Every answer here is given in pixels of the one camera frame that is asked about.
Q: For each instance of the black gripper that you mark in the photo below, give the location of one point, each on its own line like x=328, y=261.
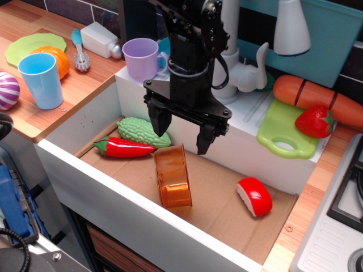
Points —
x=190, y=98

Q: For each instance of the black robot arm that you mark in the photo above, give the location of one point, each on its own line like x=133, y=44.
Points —
x=197, y=39

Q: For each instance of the blue plastic case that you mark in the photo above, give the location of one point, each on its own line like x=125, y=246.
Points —
x=17, y=208

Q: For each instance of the orange translucent pot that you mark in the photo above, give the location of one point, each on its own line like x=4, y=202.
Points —
x=172, y=177

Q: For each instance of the green toy cutting board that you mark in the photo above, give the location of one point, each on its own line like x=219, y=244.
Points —
x=280, y=136

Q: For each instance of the orange toy pumpkin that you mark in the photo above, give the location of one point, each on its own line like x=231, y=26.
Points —
x=62, y=61

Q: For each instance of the white toy faucet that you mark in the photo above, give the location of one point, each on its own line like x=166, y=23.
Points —
x=242, y=77

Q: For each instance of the blue plastic item behind mug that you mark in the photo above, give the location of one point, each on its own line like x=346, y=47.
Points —
x=164, y=46

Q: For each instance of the orange toy carrot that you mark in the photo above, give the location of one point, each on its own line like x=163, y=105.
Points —
x=304, y=94

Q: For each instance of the red toy chili pepper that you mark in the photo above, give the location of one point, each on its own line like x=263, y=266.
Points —
x=121, y=148

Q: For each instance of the white salt shaker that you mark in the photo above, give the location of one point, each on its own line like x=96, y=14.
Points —
x=101, y=41

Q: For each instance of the green plastic plate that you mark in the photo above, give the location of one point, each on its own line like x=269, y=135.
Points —
x=22, y=47

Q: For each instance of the light blue plastic cup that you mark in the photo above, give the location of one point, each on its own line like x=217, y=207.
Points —
x=40, y=74

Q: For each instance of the purple plastic mug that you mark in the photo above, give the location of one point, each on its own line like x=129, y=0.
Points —
x=143, y=59

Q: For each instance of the purple striped toy ball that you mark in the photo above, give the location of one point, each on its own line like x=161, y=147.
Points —
x=10, y=91

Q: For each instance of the red toy strawberry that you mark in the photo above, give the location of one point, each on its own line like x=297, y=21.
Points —
x=316, y=122

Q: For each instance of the white lamp shade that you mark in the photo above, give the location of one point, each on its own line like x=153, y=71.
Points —
x=292, y=35

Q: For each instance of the red toy apple half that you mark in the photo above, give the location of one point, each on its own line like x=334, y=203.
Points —
x=255, y=196

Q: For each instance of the toy stove top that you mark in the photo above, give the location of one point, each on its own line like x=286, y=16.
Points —
x=333, y=241

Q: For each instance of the teal plastic bin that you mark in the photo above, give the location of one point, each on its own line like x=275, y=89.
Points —
x=334, y=27

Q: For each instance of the brown cardboard sheet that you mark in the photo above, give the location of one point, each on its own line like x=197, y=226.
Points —
x=217, y=209

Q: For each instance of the green toy bitter gourd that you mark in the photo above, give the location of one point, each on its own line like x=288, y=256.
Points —
x=141, y=131

